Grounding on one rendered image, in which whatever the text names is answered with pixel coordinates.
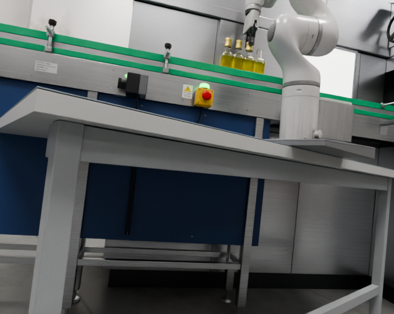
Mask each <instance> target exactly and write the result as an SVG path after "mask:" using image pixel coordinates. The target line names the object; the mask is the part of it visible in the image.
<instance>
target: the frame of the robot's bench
mask: <svg viewBox="0 0 394 314"><path fill-rule="evenodd" d="M46 158H48V163H47V172H46V181H45V187H44V197H43V202H42V211H41V221H40V226H39V235H38V241H37V250H36V259H35V265H34V275H33V279H32V289H31V299H30V304H29V313H28V314H61V311H62V301H63V295H64V285H65V276H66V270H67V261H68V255H69V245H70V236H71V230H72V220H73V215H74V205H75V195H76V190H77V180H78V175H79V165H80V162H87V163H100V164H113V165H120V166H133V167H140V168H153V169H166V170H173V171H186V172H193V173H206V174H219V175H226V176H239V177H247V178H259V179H272V180H280V181H292V182H300V183H312V184H325V185H333V186H345V187H353V188H365V189H378V190H379V195H378V210H377V224H376V232H375V246H374V255H373V269H372V283H371V285H369V286H367V287H364V288H362V289H360V290H357V291H356V292H353V293H351V294H349V295H347V296H344V297H342V298H340V299H338V300H336V301H334V302H331V303H329V304H326V305H324V306H322V307H320V308H318V309H316V310H313V311H311V312H308V313H306V314H343V313H345V312H346V311H348V310H350V309H352V308H354V307H356V306H357V305H359V304H361V303H363V302H366V301H367V300H369V299H370V306H369V314H381V310H382V295H383V281H384V273H385V257H386V249H387V235H388V220H389V212H390V198H391V189H392V178H384V177H379V176H373V175H369V174H362V173H355V172H351V171H344V170H340V169H333V168H326V167H322V166H315V165H311V164H304V163H298V162H293V161H286V160H282V159H275V158H268V157H265V156H258V155H250V154H247V153H240V152H235V151H229V150H222V149H217V148H211V147H207V146H200V145H193V144H189V143H182V142H178V141H171V140H164V139H160V138H154V137H149V136H142V135H136V134H131V133H124V132H121V131H113V130H106V129H103V128H96V127H91V126H84V124H82V123H76V122H71V121H65V120H56V121H53V124H50V125H49V132H48V138H47V148H46Z"/></svg>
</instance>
